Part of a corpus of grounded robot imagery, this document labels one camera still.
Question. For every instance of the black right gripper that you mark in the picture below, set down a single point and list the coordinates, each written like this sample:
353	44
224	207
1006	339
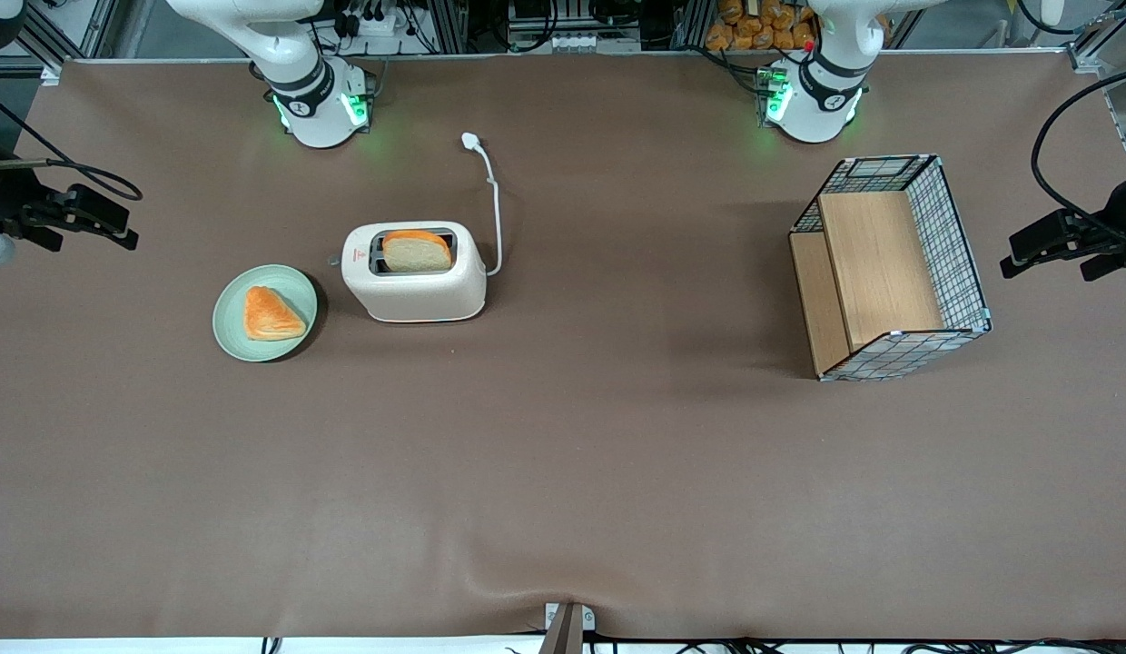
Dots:
2	195

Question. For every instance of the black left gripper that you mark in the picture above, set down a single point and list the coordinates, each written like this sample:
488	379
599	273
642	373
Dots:
1124	211

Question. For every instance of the cream white toaster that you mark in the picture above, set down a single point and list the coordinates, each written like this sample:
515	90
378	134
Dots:
418	295

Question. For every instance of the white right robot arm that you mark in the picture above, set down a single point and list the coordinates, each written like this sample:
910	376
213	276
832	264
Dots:
300	82

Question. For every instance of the pale green round plate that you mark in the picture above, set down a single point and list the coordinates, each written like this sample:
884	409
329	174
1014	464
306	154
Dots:
232	318

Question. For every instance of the wooden step shelf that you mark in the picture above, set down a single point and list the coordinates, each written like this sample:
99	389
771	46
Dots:
876	263

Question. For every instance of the triangular golden puff pastry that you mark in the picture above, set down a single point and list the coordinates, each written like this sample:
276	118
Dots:
271	316

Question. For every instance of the bread slice with brown crust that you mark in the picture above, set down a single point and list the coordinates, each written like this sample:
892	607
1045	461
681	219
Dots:
416	252

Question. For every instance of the white power strip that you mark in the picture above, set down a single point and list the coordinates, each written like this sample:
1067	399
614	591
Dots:
381	23

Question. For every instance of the bag of orange buns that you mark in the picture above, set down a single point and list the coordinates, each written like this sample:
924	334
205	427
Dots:
754	27

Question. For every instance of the brown table cover mat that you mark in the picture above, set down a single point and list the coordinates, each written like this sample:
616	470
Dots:
617	454

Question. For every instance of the grey metal table bracket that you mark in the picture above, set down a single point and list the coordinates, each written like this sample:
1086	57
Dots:
567	629

